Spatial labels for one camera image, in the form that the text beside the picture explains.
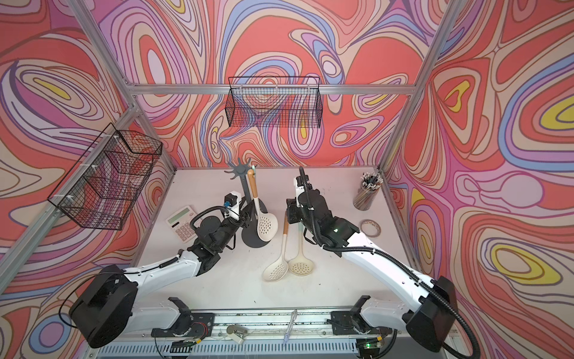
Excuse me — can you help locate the dark grey skimmer green handle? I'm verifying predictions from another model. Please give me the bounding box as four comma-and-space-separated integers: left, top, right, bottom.
248, 166, 262, 218

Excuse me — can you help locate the grey utensil rack stand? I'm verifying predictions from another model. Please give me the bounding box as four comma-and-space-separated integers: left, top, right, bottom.
226, 157, 268, 249

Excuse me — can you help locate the cream skimmer wooden handle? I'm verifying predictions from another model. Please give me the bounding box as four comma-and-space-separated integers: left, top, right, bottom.
262, 214, 289, 282
247, 168, 280, 243

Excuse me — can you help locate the cream skimmer green handle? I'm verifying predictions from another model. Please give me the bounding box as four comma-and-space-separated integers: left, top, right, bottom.
288, 224, 315, 277

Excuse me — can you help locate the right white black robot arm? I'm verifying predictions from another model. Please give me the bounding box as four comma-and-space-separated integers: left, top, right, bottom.
287, 168, 481, 358

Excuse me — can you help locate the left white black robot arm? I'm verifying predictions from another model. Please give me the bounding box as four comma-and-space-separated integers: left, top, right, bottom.
58, 203, 249, 349

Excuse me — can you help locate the roll of tape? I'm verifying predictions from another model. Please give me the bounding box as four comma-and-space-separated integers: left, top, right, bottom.
360, 219, 382, 239

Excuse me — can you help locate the pencil cup with pencils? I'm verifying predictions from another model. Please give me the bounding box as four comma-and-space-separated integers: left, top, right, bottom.
353, 172, 384, 211

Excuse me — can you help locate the pink white calculator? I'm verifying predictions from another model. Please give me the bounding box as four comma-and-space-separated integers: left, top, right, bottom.
165, 206, 197, 242

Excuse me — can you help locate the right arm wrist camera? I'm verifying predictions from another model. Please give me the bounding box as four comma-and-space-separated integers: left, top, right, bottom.
294, 176, 305, 201

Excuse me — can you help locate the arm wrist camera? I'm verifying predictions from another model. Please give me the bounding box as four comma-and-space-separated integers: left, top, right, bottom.
224, 191, 242, 221
294, 176, 305, 201

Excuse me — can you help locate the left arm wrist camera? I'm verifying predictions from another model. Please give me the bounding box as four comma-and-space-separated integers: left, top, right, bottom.
224, 191, 242, 221

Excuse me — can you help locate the black wire basket back wall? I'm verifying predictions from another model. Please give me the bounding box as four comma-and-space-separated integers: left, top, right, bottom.
225, 76, 323, 128

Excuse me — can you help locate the black wire basket wall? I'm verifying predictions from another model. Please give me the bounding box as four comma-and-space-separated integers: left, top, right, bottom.
225, 76, 323, 128
47, 124, 163, 230

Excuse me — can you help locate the pen on rail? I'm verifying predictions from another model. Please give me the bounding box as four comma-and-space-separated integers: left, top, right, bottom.
283, 310, 298, 345

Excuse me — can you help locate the small clip on rail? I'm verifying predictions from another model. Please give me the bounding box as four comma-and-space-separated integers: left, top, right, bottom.
226, 325, 248, 345

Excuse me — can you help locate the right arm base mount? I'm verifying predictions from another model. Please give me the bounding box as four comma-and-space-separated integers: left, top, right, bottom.
326, 296, 393, 337

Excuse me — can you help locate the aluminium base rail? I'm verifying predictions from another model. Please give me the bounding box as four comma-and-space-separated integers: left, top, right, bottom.
84, 307, 463, 358

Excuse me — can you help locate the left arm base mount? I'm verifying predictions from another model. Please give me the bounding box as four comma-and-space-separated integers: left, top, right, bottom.
151, 297, 215, 340

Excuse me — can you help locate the black wire basket left wall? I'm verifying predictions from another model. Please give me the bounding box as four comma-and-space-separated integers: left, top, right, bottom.
47, 124, 163, 230

